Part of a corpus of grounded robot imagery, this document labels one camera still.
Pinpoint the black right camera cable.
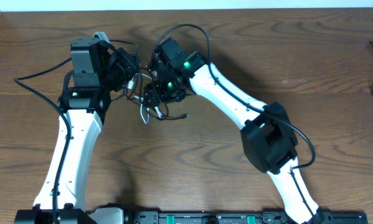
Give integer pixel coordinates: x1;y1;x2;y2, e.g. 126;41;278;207
148;24;317;218

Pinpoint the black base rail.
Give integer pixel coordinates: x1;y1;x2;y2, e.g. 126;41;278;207
89;202;369;224

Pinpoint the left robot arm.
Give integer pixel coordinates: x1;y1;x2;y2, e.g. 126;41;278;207
14;32;140;223

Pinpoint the clear tape scrap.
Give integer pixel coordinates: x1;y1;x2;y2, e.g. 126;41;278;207
281;78;307;85

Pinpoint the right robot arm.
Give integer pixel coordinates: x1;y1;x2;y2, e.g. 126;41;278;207
143;38;322;223

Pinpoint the black camera cable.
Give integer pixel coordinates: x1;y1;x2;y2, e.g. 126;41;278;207
14;57;73;224
148;24;317;218

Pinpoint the black left camera cable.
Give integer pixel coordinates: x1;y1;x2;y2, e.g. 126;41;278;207
14;57;73;224

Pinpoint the white cable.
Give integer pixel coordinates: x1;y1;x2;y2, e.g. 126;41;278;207
126;73;164;124

